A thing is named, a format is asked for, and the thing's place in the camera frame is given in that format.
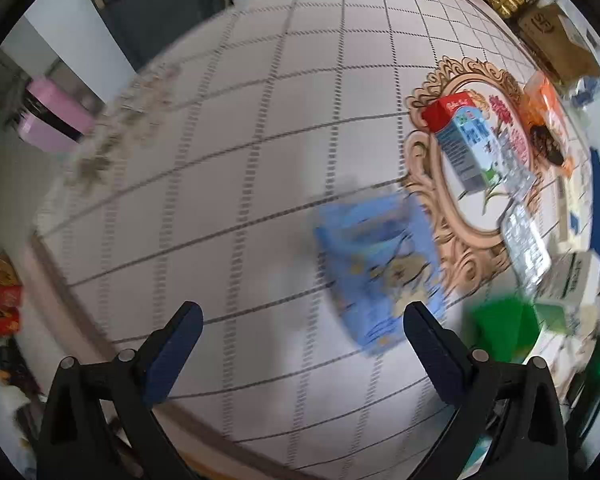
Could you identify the red snack bag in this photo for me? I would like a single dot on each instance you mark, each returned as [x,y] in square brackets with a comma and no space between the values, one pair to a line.
[5,310]

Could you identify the clear plastic bottle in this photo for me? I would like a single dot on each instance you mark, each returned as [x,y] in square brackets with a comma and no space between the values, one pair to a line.
[587,90]

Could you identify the red and blue milk carton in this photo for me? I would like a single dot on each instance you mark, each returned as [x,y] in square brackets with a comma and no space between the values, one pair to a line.
[462,145]

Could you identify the orange snack packet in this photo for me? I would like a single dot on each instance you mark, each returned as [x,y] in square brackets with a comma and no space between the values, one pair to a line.
[545,105]

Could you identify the table with patterned cloth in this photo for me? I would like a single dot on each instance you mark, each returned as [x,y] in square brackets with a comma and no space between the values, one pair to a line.
[280,110]

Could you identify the white and green box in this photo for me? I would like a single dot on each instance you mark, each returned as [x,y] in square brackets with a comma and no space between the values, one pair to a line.
[570,277]

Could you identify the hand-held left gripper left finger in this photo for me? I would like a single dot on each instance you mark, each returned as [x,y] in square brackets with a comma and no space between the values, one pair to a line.
[172,355]

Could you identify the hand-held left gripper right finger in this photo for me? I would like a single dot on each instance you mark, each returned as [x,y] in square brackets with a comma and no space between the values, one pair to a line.
[432,355]

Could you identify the brown cardboard box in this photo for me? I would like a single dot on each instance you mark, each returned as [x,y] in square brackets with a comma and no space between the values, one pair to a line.
[545,25]

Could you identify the blue snack box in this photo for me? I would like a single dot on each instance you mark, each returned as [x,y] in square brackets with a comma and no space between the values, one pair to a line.
[375,270]

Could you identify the pink suitcase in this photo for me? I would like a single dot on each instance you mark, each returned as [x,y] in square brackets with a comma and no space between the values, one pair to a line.
[55,110]

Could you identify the dark grey suitcase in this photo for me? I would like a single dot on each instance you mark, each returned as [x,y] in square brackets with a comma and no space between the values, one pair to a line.
[165,10]

